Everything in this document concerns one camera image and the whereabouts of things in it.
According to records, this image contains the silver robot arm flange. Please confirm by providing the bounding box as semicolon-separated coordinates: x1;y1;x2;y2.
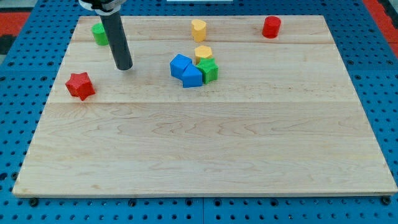
78;0;127;16

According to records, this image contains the light wooden board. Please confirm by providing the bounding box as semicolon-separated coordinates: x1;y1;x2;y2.
13;16;397;198

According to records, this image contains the blue cube block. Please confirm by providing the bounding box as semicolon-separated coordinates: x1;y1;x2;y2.
170;54;192;80

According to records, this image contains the blue pentagon block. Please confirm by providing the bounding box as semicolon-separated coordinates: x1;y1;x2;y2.
181;64;203;88

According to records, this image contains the green star block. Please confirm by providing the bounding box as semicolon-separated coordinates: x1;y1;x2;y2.
196;58;219;85

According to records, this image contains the yellow hexagon block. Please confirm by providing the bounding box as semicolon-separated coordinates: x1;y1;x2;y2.
194;45;213;64

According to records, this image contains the yellow heart block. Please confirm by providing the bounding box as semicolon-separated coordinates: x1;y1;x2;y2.
191;19;206;42

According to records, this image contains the red cylinder block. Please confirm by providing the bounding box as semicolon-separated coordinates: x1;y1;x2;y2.
262;16;282;39

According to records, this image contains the red star block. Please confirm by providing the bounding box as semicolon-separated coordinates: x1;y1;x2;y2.
65;72;96;101

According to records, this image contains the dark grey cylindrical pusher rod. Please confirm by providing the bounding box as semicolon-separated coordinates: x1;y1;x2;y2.
100;12;133;70

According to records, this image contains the green cylinder block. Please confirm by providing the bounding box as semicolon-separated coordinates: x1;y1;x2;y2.
91;22;108;46

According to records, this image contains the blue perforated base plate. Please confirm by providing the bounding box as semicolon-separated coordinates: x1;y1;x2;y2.
1;0;397;223

